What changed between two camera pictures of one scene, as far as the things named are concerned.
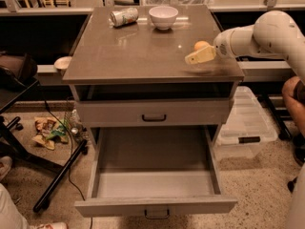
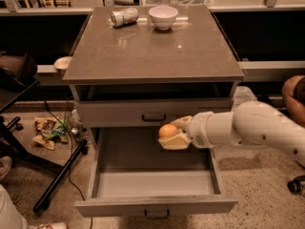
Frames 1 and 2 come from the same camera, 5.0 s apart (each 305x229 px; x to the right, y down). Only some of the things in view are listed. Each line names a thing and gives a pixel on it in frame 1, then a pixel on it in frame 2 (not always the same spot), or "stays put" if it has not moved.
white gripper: x=222 y=46 -> x=199 y=130
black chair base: x=10 y=146 stays put
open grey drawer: x=153 y=173 stays put
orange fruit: x=200 y=45 -> x=167 y=130
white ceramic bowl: x=163 y=17 stays put
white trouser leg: x=10 y=217 stays put
